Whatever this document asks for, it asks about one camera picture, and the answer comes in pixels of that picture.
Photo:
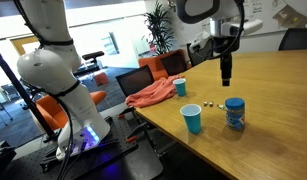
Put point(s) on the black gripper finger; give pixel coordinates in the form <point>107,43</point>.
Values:
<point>226,69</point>

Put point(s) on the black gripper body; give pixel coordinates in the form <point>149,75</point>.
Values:
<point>218,46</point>

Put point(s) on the blue plastic cup front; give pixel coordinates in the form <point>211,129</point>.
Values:
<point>191,114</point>

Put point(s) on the blue plastic cup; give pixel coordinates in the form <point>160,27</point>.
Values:
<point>191,114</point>
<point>180,86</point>

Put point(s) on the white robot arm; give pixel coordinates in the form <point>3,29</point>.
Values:
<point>51,66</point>

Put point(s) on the blue plastic cup back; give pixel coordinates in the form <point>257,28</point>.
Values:
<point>180,86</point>

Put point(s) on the small metal balls toy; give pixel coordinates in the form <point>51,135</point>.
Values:
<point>211,104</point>

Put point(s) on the blue lidded jar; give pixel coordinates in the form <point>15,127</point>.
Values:
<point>235,113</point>

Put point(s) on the whiteboard with writing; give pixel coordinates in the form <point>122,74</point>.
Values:
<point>275,14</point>

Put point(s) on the potted green plant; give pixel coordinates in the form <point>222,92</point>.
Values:
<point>160,32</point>

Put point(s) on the salmon pink cloth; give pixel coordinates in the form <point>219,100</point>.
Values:
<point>155,93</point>

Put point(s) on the orange sofa back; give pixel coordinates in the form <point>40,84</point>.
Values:
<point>155,63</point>

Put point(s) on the black chair far right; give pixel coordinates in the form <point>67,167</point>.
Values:
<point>294,39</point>

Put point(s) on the black mesh office chair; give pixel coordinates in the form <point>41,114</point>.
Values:
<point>135,80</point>

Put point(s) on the black exercise bench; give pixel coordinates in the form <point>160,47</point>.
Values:
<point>90,64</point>

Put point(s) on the black optical breadboard base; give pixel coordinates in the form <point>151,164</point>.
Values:
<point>113,159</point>

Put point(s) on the orange armchair left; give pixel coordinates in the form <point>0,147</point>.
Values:
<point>52,112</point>

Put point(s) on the black tripod pole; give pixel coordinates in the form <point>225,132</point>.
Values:
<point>51,134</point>

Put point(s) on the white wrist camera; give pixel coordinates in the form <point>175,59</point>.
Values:
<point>250,26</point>

